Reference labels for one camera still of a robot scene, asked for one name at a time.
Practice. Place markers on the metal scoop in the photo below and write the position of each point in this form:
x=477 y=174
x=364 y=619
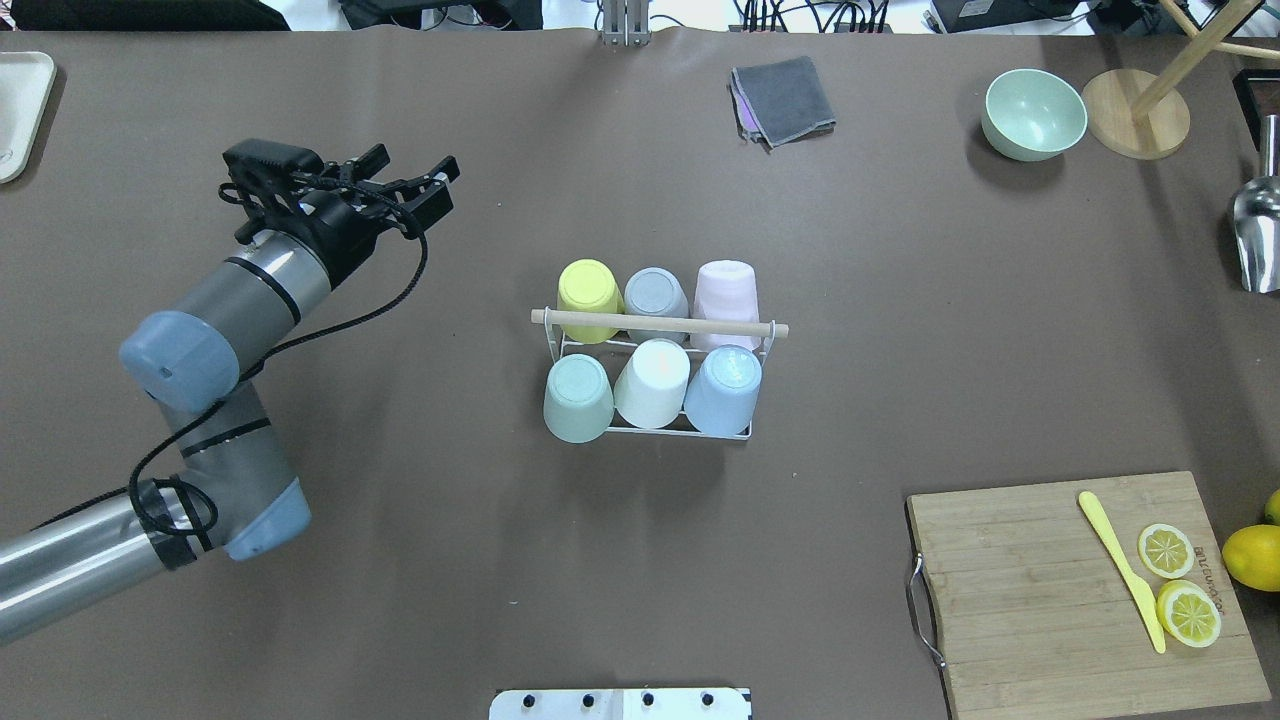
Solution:
x=1255 y=216

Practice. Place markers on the white wire cup holder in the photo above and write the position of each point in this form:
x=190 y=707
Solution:
x=554 y=321

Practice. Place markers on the bamboo cutting board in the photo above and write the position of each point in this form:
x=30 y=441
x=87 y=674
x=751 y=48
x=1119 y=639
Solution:
x=1033 y=621

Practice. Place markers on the whole yellow lemon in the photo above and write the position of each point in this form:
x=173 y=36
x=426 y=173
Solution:
x=1251 y=556

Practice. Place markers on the blue plastic cup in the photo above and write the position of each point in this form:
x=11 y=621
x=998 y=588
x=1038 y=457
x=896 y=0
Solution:
x=721 y=398

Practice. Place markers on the white plastic cup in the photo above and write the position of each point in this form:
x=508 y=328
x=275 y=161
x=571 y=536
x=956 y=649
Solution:
x=651 y=389

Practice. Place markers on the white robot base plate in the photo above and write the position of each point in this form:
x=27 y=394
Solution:
x=624 y=703

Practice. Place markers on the grey plastic cup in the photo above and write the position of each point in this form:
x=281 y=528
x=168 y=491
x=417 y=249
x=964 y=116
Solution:
x=654 y=291

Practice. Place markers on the yellow plastic knife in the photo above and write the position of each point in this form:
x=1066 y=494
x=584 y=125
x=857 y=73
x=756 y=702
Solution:
x=1139 y=589

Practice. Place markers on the green plastic cup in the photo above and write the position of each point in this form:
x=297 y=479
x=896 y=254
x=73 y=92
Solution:
x=578 y=400

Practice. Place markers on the pink plastic cup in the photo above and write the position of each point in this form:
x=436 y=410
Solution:
x=725 y=292

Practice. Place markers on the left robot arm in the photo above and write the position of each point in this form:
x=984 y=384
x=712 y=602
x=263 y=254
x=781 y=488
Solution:
x=236 y=491

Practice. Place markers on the wooden mug tree stand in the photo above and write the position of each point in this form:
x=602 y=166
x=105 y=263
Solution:
x=1144 y=117

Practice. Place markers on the cream plastic tray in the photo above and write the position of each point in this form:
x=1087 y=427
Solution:
x=26 y=84

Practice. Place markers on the grey folded cloth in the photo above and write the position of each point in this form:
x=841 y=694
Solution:
x=780 y=102

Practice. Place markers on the yellow plastic cup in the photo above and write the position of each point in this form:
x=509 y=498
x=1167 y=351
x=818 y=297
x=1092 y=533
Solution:
x=588 y=286

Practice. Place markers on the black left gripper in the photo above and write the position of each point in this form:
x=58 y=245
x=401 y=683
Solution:
x=338 y=233

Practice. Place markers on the light green bowl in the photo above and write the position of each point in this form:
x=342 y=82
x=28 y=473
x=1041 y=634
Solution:
x=1032 y=115

